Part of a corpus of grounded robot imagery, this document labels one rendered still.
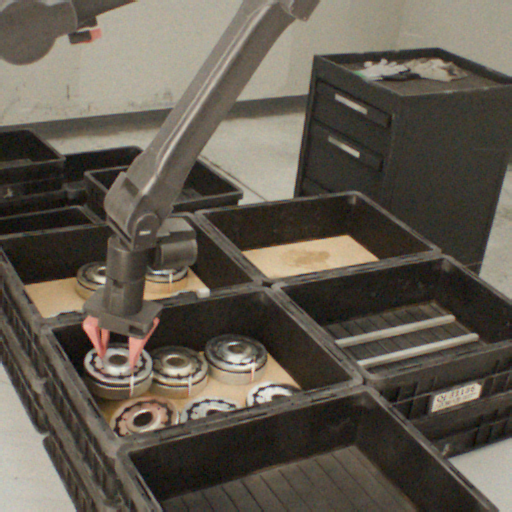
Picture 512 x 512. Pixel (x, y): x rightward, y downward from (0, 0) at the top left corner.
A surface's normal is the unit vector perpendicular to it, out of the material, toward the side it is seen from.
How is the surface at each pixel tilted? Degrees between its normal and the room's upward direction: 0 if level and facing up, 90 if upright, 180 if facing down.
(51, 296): 0
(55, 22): 95
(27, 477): 0
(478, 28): 90
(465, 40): 90
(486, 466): 0
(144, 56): 90
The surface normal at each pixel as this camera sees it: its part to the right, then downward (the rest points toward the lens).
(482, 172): 0.56, 0.44
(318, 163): -0.82, 0.18
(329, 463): 0.11, -0.88
